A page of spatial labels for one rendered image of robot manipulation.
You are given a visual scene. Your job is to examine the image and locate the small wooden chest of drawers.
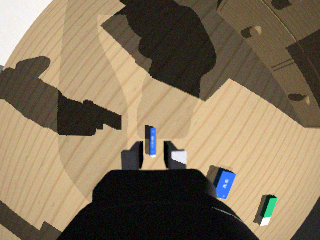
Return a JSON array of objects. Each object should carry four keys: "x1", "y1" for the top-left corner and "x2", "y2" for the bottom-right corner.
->
[{"x1": 216, "y1": 0, "x2": 320, "y2": 129}]

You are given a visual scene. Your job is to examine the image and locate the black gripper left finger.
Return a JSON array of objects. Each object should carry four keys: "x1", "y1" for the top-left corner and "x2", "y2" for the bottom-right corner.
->
[{"x1": 121, "y1": 141, "x2": 144, "y2": 170}]

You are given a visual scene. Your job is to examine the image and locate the brown wooden drawer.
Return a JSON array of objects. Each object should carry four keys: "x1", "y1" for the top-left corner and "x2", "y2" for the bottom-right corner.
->
[
  {"x1": 268, "y1": 0, "x2": 320, "y2": 51},
  {"x1": 273, "y1": 56, "x2": 320, "y2": 126},
  {"x1": 220, "y1": 0, "x2": 304, "y2": 68},
  {"x1": 311, "y1": 52, "x2": 320, "y2": 71}
]

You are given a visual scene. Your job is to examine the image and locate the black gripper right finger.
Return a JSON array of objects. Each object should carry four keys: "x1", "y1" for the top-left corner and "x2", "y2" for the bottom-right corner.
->
[{"x1": 163, "y1": 141, "x2": 186, "y2": 169}]

